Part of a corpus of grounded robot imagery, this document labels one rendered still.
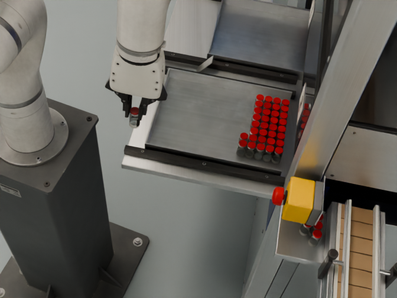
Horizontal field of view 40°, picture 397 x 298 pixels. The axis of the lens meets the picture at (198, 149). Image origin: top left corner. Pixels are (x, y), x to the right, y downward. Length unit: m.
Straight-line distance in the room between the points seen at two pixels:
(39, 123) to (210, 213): 1.12
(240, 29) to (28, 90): 0.71
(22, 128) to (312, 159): 0.66
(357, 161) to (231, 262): 1.13
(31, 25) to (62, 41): 1.74
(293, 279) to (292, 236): 0.45
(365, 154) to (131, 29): 0.53
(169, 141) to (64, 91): 1.35
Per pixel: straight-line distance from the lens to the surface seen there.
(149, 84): 1.04
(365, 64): 0.96
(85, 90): 2.67
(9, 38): 1.13
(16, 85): 1.24
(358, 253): 1.26
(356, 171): 1.20
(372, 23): 0.90
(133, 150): 1.35
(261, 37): 1.67
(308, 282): 1.74
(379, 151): 1.14
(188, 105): 1.46
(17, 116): 1.30
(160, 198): 2.31
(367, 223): 1.30
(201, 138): 1.40
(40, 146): 1.40
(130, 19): 0.93
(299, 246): 1.29
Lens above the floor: 2.01
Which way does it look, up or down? 55 degrees down
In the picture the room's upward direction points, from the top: 7 degrees clockwise
